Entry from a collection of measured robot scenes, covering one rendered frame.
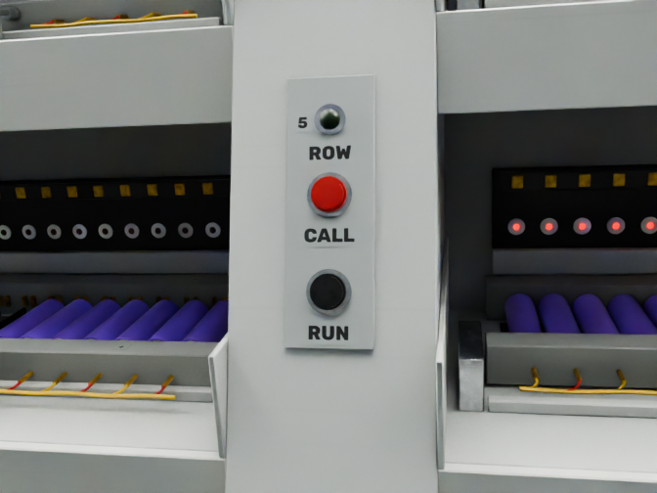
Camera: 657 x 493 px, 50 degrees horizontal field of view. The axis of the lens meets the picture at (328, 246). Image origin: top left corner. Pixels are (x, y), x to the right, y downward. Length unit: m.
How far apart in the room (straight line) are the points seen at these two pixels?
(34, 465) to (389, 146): 0.22
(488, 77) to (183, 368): 0.21
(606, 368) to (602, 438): 0.05
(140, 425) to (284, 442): 0.08
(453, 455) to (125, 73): 0.24
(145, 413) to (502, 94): 0.23
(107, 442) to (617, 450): 0.23
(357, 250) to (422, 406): 0.07
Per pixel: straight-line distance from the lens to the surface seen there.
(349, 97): 0.32
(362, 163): 0.31
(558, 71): 0.34
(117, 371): 0.40
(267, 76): 0.34
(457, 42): 0.33
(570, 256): 0.48
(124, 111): 0.37
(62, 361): 0.41
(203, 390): 0.38
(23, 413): 0.41
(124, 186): 0.52
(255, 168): 0.33
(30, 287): 0.55
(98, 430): 0.38
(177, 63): 0.36
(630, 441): 0.35
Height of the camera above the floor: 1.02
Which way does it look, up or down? 4 degrees up
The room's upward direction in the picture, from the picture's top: straight up
